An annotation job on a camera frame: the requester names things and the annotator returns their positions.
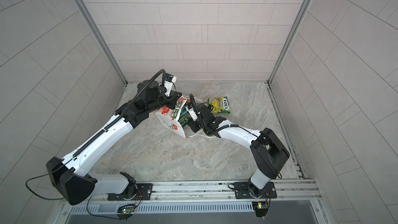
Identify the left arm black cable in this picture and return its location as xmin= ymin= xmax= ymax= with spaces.
xmin=25 ymin=161 xmax=137 ymax=220

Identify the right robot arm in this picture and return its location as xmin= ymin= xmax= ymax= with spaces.
xmin=187 ymin=103 xmax=290 ymax=198

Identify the circuit board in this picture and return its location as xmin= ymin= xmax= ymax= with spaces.
xmin=116 ymin=204 xmax=136 ymax=221
xmin=252 ymin=202 xmax=269 ymax=218

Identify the white floral paper bag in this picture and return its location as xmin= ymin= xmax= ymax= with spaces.
xmin=155 ymin=95 xmax=216 ymax=139

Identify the right circuit board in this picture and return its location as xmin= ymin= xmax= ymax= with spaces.
xmin=252 ymin=202 xmax=269 ymax=218

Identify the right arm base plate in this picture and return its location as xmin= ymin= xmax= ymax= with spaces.
xmin=228 ymin=181 xmax=277 ymax=199

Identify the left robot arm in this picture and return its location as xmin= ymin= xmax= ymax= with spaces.
xmin=46 ymin=80 xmax=182 ymax=205

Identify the green yellow Fox's candy bag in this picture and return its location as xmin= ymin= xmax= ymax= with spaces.
xmin=208 ymin=96 xmax=231 ymax=114

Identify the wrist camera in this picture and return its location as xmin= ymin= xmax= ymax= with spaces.
xmin=188 ymin=108 xmax=198 ymax=121
xmin=162 ymin=73 xmax=177 ymax=97

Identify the left circuit board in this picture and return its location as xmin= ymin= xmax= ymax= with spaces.
xmin=116 ymin=204 xmax=136 ymax=221

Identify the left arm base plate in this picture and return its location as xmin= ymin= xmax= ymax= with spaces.
xmin=107 ymin=183 xmax=153 ymax=201

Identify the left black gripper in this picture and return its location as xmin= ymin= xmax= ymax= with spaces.
xmin=144 ymin=89 xmax=182 ymax=114

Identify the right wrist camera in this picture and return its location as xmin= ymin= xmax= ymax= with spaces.
xmin=188 ymin=108 xmax=198 ymax=121

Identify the aluminium mounting rail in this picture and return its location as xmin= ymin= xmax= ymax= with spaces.
xmin=60 ymin=178 xmax=322 ymax=205

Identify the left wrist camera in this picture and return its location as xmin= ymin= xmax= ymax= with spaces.
xmin=162 ymin=73 xmax=177 ymax=97

